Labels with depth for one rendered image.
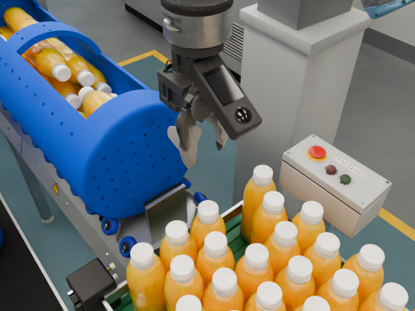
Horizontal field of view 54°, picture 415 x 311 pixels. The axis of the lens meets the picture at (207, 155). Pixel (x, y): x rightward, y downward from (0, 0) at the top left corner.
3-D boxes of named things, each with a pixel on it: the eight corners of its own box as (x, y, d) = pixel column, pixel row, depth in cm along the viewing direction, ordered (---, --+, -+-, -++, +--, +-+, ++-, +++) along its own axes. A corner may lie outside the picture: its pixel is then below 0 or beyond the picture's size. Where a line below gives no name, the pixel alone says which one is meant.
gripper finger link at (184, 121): (193, 140, 64) (204, 90, 59) (201, 145, 63) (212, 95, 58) (170, 147, 61) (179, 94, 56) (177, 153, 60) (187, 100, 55)
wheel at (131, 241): (129, 231, 87) (123, 231, 86) (142, 245, 85) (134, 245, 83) (121, 248, 88) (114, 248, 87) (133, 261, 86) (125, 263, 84)
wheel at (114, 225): (113, 210, 91) (107, 210, 90) (122, 226, 89) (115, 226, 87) (104, 223, 93) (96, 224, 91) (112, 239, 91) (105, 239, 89)
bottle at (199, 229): (224, 254, 92) (226, 200, 79) (223, 283, 86) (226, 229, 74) (192, 253, 92) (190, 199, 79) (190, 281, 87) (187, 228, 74)
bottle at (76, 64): (52, 66, 119) (83, 94, 108) (35, 51, 113) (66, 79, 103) (69, 49, 119) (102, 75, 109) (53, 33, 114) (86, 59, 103)
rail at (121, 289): (254, 200, 97) (254, 191, 95) (256, 202, 97) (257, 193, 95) (105, 303, 78) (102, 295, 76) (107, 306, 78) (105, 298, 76)
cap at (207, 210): (218, 207, 78) (218, 200, 77) (218, 223, 75) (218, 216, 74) (198, 206, 78) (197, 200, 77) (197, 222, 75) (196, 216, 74)
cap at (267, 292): (267, 282, 66) (268, 276, 65) (286, 299, 64) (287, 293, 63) (251, 297, 64) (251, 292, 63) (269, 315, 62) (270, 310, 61)
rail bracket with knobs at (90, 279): (113, 277, 88) (105, 250, 81) (132, 302, 84) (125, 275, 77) (71, 306, 83) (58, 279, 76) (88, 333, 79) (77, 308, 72)
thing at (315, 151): (315, 146, 88) (316, 142, 88) (328, 155, 86) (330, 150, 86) (304, 153, 87) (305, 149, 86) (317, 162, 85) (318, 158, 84)
